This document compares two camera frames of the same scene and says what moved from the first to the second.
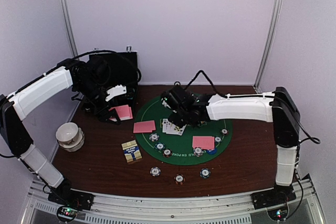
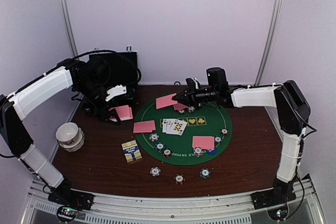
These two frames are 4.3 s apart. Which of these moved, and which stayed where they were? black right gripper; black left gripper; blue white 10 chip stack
Moved: black right gripper
Stayed: blue white 10 chip stack; black left gripper
